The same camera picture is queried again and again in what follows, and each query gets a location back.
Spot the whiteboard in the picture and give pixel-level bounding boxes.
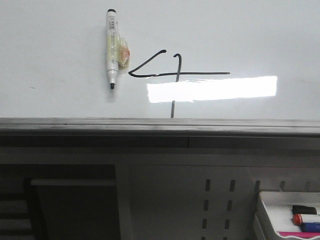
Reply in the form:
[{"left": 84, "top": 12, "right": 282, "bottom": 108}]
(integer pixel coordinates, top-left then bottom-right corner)
[{"left": 0, "top": 0, "right": 320, "bottom": 121}]

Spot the grey whiteboard marker ledge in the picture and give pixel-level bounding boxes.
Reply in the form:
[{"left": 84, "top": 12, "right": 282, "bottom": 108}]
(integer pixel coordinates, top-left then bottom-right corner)
[{"left": 0, "top": 117, "right": 320, "bottom": 138}]

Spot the dark panel under board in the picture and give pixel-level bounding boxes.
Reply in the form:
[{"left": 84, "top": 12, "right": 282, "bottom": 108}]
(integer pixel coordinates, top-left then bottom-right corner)
[{"left": 23, "top": 178, "right": 121, "bottom": 240}]

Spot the white storage tray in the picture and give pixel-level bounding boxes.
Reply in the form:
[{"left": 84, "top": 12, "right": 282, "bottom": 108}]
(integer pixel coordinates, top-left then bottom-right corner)
[{"left": 253, "top": 191, "right": 320, "bottom": 240}]

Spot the red capped marker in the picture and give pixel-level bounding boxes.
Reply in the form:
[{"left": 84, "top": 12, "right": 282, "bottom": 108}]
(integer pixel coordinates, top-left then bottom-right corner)
[{"left": 292, "top": 213, "right": 320, "bottom": 226}]

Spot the blue capped marker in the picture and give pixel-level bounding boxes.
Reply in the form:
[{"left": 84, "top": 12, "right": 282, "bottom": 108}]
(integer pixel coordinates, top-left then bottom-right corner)
[{"left": 300, "top": 222, "right": 320, "bottom": 233}]

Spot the pink white item in tray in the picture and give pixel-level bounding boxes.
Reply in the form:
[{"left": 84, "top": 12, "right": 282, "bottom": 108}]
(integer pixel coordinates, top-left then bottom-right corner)
[{"left": 278, "top": 231, "right": 320, "bottom": 239}]

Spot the white metal stand frame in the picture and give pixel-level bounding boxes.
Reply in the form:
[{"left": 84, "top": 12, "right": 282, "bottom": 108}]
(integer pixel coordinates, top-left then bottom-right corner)
[{"left": 0, "top": 147, "right": 320, "bottom": 240}]

